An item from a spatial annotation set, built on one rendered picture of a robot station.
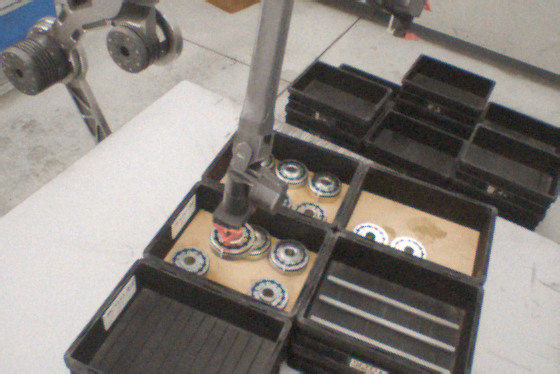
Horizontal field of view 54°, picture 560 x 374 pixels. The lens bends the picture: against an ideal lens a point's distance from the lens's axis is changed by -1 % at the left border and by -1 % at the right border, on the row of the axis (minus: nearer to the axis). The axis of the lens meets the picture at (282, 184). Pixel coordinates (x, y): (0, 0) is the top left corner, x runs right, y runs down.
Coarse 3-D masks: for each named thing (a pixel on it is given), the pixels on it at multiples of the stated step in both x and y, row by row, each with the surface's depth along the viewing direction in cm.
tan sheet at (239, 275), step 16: (192, 224) 155; (208, 224) 155; (192, 240) 151; (208, 240) 151; (272, 240) 154; (208, 256) 148; (288, 256) 151; (224, 272) 144; (240, 272) 145; (256, 272) 146; (272, 272) 146; (304, 272) 147; (240, 288) 142; (288, 288) 143; (288, 304) 140
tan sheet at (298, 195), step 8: (224, 176) 170; (344, 184) 173; (288, 192) 168; (296, 192) 168; (304, 192) 169; (344, 192) 171; (296, 200) 166; (304, 200) 166; (312, 200) 167; (336, 200) 168; (328, 208) 165; (336, 208) 165; (328, 216) 163
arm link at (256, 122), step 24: (264, 0) 103; (288, 0) 102; (264, 24) 104; (288, 24) 105; (264, 48) 105; (264, 72) 106; (264, 96) 107; (240, 120) 109; (264, 120) 108; (264, 144) 112
